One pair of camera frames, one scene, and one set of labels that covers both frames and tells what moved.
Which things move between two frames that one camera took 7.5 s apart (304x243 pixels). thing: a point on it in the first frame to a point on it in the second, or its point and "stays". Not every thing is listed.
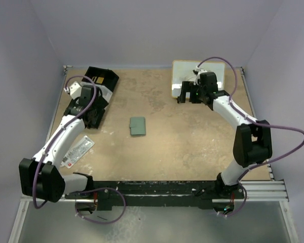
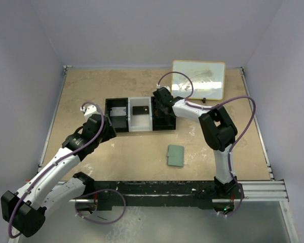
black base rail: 181,194 stays
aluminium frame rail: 265,191 stays
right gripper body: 191,86 to 160,106
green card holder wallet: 138,125 to 175,155
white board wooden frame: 183,71 stays
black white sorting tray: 106,79 to 142,114
